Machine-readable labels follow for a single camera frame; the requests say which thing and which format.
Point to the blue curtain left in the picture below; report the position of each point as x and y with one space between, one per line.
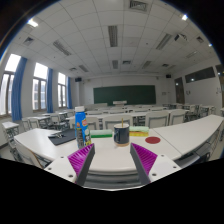
16 111

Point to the yellow green sponge block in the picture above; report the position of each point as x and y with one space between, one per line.
139 131

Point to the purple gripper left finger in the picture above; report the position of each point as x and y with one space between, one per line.
81 161

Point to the white chair left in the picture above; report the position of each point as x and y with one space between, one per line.
93 123

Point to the dark door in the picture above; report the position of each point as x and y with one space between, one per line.
179 88

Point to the blue curtain far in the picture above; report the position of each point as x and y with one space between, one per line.
69 98

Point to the white teacher podium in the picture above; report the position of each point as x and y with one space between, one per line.
119 103

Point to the white chair centre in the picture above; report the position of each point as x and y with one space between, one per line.
110 121

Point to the blue plastic drink bottle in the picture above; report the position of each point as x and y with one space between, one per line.
82 131

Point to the white chair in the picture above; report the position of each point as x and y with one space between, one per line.
93 123
110 121
177 117
155 119

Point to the blue curtain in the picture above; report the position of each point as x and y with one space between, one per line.
16 111
69 98
49 101

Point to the green chalkboard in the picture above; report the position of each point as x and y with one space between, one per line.
133 95

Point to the red round coaster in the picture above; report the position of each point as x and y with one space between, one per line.
152 140

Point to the white chair far right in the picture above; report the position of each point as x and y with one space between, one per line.
177 117

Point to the blue curtain middle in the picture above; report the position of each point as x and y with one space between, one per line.
49 101

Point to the keys on black mat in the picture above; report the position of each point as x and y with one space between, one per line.
57 135

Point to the dark blue mug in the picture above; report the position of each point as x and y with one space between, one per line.
121 134

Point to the black mat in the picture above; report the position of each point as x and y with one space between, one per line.
70 135

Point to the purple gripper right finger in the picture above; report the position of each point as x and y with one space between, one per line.
144 160

